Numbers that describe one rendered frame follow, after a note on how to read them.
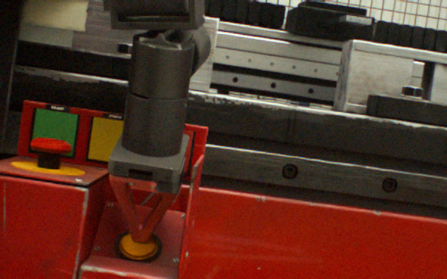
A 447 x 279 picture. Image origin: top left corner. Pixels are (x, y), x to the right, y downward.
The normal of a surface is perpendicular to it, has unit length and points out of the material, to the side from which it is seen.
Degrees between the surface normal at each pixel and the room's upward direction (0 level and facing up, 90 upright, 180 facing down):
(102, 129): 90
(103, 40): 90
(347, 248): 90
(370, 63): 90
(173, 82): 104
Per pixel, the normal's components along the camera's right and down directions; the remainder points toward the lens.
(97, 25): 0.09, 0.07
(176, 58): 0.45, 0.35
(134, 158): 0.14, -0.94
